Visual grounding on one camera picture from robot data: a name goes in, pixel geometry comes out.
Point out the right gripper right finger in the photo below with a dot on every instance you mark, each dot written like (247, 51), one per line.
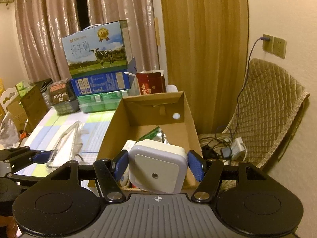
(208, 174)

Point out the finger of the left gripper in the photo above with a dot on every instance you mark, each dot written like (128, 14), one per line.
(41, 157)

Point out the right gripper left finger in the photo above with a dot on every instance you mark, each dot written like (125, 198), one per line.
(108, 175)

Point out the clear plastic packet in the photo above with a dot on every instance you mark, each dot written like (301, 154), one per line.
(68, 148)

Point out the white plug night light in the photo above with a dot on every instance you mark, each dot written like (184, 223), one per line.
(157, 167)

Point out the silver green foil pouch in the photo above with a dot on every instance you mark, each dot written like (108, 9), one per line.
(156, 134)

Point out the small white medicine box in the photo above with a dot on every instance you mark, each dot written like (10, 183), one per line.
(125, 178)

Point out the checked tablecloth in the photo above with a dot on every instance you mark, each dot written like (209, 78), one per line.
(90, 127)

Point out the white plastic bag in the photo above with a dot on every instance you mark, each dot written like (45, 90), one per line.
(9, 136)

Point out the white power strip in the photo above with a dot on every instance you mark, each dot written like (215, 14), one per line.
(236, 150)

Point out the brown cardboard box stack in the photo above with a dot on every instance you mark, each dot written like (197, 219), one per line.
(27, 102)

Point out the open cardboard box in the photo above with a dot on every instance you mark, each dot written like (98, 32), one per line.
(138, 115)

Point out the black hot pot bowl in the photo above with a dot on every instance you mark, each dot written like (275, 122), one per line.
(62, 97)

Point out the green drink carton pack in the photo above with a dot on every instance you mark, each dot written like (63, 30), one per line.
(107, 101)

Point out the blue milk carton box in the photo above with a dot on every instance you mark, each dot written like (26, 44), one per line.
(105, 82)

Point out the dark red gift box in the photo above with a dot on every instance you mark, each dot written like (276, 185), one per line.
(151, 82)

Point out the cow milk carton box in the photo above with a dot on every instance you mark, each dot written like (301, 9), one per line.
(98, 49)

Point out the beige curtain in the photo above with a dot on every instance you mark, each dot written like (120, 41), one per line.
(41, 25)

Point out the wooden door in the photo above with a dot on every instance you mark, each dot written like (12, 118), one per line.
(206, 48)

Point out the wall power outlet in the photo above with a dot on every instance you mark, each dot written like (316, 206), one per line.
(267, 45)

